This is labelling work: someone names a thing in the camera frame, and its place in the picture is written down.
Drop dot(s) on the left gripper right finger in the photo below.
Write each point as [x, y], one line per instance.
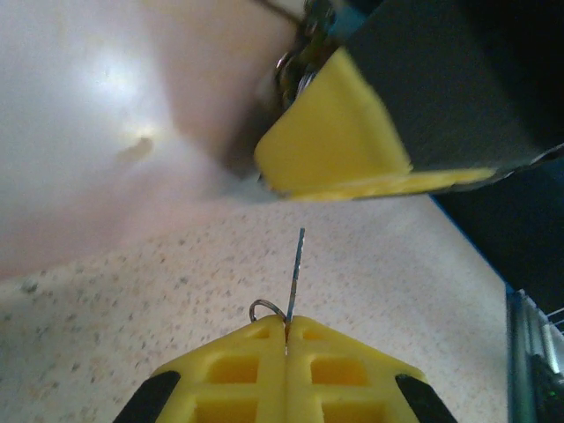
[335, 388]

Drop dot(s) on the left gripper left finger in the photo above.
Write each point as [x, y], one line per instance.
[247, 388]

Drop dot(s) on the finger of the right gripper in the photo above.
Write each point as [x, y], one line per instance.
[343, 132]

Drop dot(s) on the small metal key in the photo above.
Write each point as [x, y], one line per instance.
[296, 273]

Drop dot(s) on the blue-edged aluminium side rail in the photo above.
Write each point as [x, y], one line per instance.
[522, 352]

